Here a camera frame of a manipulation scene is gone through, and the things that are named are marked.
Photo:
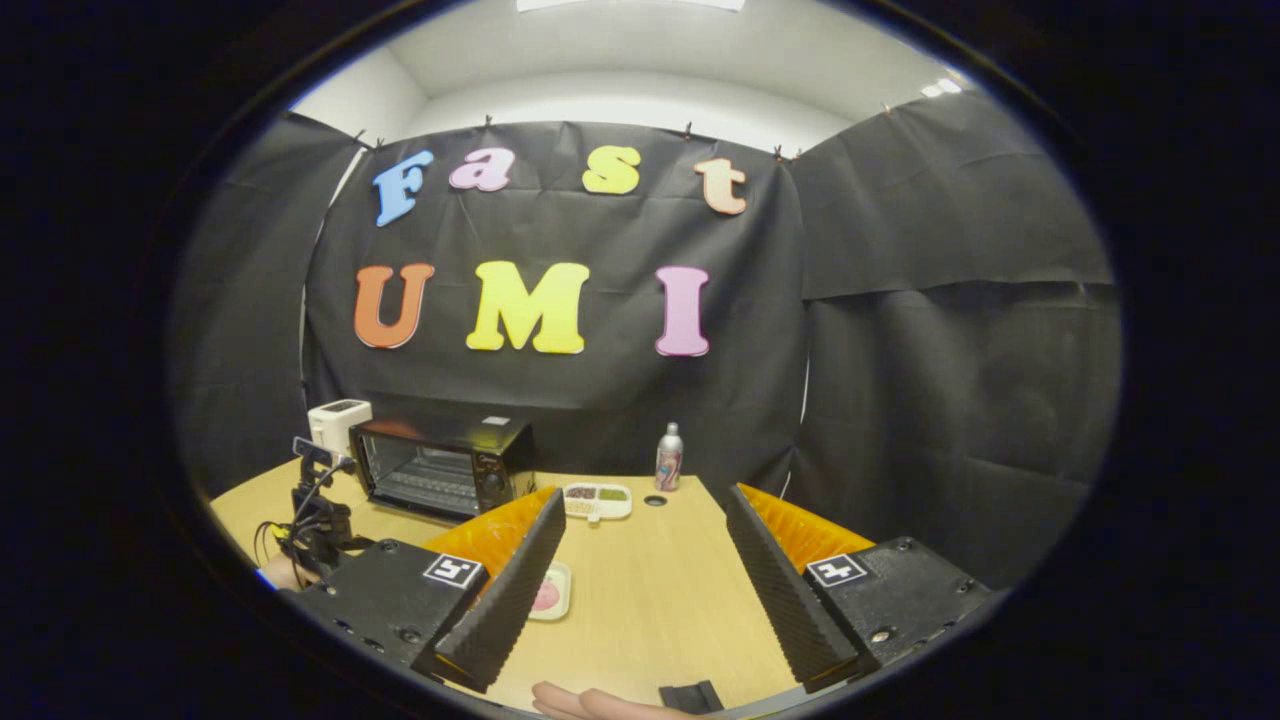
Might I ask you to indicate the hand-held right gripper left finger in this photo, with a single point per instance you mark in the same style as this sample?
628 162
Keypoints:
505 600

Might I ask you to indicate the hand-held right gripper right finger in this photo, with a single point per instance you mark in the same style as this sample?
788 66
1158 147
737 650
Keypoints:
780 590

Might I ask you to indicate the white plate of pink food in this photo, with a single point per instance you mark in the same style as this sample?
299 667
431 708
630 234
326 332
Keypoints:
552 595

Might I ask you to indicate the black electric oven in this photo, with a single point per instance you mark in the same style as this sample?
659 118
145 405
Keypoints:
500 445

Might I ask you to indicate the white toaster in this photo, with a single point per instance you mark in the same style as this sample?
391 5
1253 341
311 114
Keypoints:
335 420

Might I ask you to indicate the white divided snack tray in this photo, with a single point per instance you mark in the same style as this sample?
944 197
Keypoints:
598 502

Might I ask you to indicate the silver bottle with printed label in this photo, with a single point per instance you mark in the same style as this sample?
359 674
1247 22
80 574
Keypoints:
669 460

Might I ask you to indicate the small ceiling light panel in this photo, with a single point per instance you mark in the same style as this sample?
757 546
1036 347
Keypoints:
940 88

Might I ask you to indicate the large ceiling light panel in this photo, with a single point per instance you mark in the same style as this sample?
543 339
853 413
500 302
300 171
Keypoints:
630 5

